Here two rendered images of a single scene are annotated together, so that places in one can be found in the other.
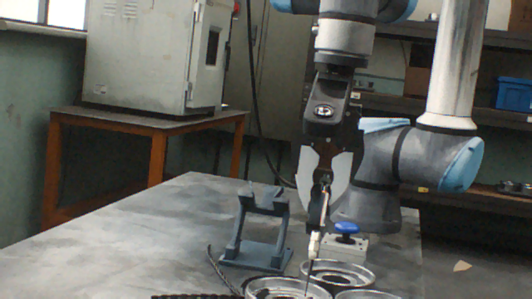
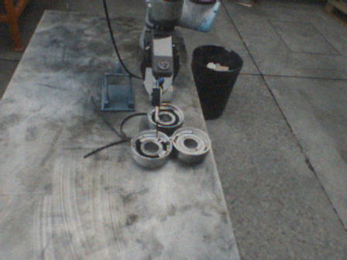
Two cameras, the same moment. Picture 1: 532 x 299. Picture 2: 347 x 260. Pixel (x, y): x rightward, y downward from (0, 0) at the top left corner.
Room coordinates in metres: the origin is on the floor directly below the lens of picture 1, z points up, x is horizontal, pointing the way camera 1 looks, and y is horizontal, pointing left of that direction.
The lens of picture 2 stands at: (0.19, 0.14, 1.42)
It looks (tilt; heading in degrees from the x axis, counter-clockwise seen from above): 41 degrees down; 336
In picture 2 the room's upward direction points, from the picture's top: 10 degrees clockwise
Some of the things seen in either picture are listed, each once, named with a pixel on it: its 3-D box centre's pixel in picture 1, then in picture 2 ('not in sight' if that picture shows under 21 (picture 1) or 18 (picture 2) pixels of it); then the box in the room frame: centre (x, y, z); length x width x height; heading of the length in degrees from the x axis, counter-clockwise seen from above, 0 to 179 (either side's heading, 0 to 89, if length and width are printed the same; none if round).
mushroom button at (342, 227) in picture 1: (345, 238); not in sight; (0.97, -0.15, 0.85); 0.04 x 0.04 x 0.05
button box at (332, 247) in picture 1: (343, 252); (159, 87); (0.98, -0.15, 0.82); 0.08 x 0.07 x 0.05; 168
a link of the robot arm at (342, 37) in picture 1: (342, 40); (164, 5); (0.84, -0.09, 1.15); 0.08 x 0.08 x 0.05
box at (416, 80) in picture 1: (434, 72); not in sight; (4.30, -1.09, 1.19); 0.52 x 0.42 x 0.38; 78
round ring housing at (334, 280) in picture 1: (335, 285); (165, 120); (0.83, -0.12, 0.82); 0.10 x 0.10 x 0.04
